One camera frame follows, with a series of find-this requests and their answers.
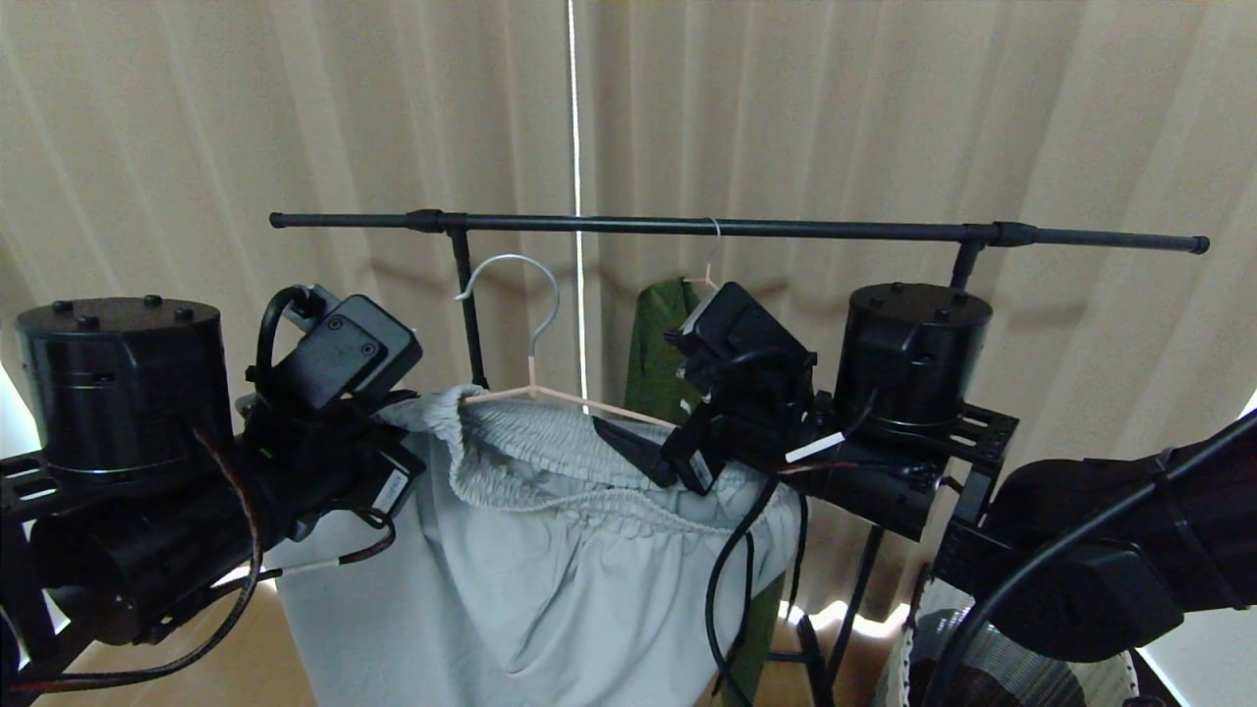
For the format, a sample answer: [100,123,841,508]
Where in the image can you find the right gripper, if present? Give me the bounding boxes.
[591,391,946,542]

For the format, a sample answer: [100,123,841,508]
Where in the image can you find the pale grey garment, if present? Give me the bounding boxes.
[263,384,803,707]

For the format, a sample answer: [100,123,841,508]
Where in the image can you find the black clothes rack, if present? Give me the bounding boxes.
[270,209,1211,707]

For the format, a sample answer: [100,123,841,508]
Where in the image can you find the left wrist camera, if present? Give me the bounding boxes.
[257,293,425,414]

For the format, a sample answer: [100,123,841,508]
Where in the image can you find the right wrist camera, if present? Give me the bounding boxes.
[664,281,818,415]

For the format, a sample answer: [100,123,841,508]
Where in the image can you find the green long-sleeved shirt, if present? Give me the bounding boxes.
[624,278,789,707]

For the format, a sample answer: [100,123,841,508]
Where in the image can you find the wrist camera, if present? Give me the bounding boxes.
[664,281,818,415]
[257,293,425,414]

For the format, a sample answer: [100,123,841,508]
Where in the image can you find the pink clothes hanger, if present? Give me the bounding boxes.
[454,253,681,429]
[683,217,724,292]

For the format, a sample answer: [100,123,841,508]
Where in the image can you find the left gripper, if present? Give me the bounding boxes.
[29,410,429,646]

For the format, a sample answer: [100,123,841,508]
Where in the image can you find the white laundry basket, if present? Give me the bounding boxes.
[872,579,1142,707]

